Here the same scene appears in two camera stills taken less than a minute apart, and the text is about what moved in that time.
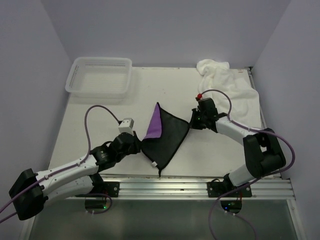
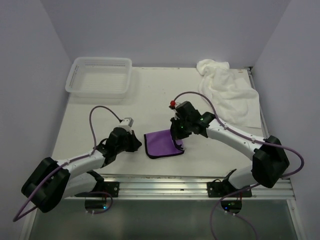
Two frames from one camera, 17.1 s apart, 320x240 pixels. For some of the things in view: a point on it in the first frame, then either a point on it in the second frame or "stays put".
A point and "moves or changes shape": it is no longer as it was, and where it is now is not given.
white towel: (245, 109) stays put
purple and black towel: (164, 135) moves or changes shape
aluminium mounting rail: (187, 188) stays put
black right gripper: (193, 125) to (176, 134)
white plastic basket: (99, 77) stays put
